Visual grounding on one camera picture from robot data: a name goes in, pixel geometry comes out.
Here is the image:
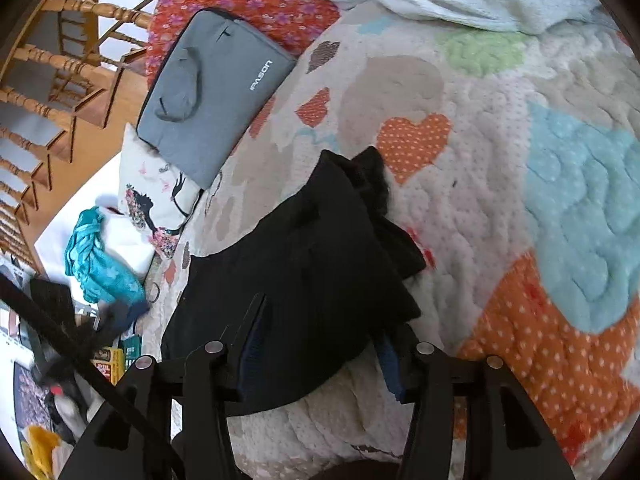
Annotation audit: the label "teal star cloth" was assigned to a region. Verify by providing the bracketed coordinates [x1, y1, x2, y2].
[64, 206, 145, 307]

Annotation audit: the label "black pants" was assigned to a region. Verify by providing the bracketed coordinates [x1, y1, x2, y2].
[160, 148, 426, 416]

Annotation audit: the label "red floral pillow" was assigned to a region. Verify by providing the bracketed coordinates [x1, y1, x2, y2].
[145, 0, 343, 89]

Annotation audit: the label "wooden stair railing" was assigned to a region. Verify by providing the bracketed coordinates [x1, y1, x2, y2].
[1, 0, 155, 273]

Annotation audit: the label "heart pattern quilt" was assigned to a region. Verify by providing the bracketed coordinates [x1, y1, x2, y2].
[138, 3, 639, 479]

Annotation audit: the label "green box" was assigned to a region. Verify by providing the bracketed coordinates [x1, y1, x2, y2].
[120, 335, 142, 370]

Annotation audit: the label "white printed lady pillow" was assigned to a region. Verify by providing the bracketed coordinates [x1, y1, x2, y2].
[118, 122, 202, 259]

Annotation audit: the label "grey laptop bag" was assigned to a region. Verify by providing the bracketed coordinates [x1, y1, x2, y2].
[137, 8, 297, 188]

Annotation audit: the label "yellow red box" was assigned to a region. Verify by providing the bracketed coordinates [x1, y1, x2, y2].
[91, 347, 126, 385]

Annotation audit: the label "black cable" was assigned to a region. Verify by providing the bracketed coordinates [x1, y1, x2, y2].
[0, 271, 187, 480]

